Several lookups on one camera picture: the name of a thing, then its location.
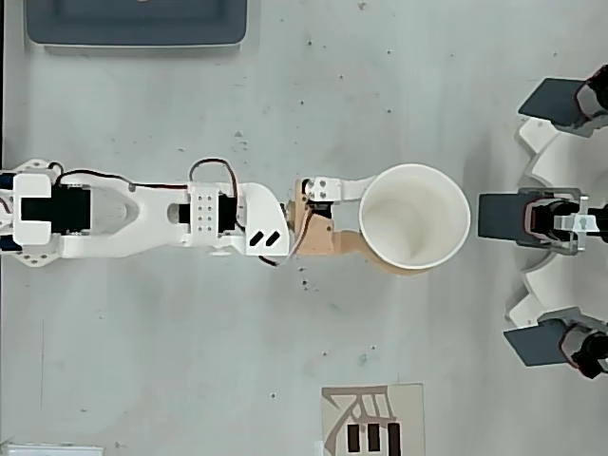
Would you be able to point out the tan gripper with motor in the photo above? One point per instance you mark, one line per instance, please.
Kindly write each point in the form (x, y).
(317, 236)

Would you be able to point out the black paper cup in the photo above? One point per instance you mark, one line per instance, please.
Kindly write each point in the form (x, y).
(413, 214)

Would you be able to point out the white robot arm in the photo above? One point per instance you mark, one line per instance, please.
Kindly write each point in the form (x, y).
(142, 209)

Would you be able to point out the printed paper mat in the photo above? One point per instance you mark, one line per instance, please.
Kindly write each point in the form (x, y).
(408, 418)

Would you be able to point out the grey paddle valve unit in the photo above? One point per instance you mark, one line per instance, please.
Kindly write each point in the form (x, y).
(534, 347)
(551, 100)
(503, 216)

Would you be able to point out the white round dispenser stand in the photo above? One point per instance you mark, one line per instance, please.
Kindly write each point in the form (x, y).
(565, 161)

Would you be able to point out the grey plastic tray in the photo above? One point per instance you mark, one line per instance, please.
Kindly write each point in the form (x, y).
(138, 21)

